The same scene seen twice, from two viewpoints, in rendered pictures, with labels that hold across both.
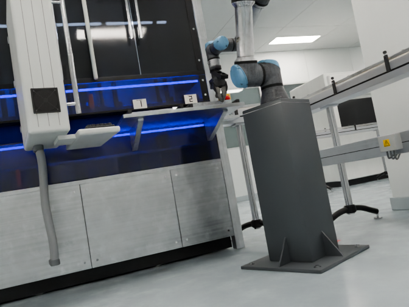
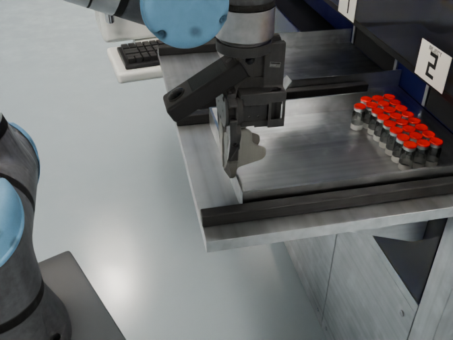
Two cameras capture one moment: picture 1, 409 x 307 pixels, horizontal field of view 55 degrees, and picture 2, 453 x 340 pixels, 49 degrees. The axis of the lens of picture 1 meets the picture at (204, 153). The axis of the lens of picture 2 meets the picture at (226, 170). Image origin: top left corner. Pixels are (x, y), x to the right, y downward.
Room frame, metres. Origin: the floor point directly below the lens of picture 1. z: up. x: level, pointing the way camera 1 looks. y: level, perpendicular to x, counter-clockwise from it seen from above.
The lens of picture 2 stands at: (2.33, -0.76, 1.34)
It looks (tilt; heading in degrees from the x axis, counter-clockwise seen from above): 35 degrees down; 98
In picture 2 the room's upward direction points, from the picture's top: straight up
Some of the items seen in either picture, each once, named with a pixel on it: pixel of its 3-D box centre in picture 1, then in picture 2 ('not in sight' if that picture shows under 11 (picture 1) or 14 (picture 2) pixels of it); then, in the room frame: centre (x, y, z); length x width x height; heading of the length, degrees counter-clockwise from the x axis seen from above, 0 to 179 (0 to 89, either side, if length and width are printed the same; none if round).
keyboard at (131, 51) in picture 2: (92, 133); (191, 46); (2.04, 0.56, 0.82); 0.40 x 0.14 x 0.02; 28
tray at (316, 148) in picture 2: (201, 111); (323, 142); (2.39, -0.03, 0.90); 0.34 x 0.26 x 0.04; 20
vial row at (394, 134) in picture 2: not in sight; (384, 131); (2.49, 0.01, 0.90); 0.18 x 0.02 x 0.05; 110
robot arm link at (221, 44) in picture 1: (221, 45); not in sight; (2.18, -0.20, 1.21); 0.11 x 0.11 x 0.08; 22
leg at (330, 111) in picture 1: (339, 159); not in sight; (2.73, -0.92, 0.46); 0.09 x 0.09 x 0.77; 20
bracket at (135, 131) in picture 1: (137, 135); not in sight; (2.24, 0.36, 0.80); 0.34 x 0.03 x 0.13; 20
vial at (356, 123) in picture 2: not in sight; (358, 117); (2.45, 0.05, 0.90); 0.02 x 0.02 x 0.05
